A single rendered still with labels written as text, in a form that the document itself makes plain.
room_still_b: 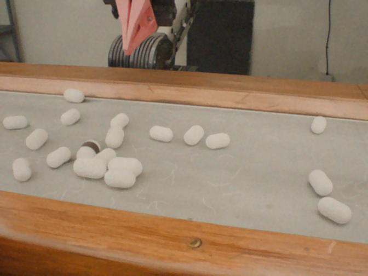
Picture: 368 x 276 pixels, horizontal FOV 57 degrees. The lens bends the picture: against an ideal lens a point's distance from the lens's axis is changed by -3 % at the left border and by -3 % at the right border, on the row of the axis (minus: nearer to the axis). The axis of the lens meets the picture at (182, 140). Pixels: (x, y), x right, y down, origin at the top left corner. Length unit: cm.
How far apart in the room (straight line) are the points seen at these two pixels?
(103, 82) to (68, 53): 225
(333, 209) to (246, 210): 8
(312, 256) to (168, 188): 16
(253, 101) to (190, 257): 36
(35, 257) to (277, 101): 42
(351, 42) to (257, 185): 223
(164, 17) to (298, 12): 197
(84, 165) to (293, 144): 26
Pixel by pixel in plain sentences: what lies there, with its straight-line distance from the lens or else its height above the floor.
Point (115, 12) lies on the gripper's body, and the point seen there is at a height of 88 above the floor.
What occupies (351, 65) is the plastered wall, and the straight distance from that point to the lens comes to 260.
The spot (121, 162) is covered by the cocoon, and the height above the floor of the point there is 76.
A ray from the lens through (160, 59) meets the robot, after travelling 83.
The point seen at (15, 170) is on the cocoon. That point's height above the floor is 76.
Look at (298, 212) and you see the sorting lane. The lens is 35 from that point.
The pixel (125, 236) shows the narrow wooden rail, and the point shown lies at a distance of 27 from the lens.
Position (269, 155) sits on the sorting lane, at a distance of 44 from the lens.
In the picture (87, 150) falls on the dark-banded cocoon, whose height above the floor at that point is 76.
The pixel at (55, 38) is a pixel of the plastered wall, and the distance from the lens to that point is 289.
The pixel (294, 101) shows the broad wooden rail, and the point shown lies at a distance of 57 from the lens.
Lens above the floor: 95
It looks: 27 degrees down
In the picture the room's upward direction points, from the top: straight up
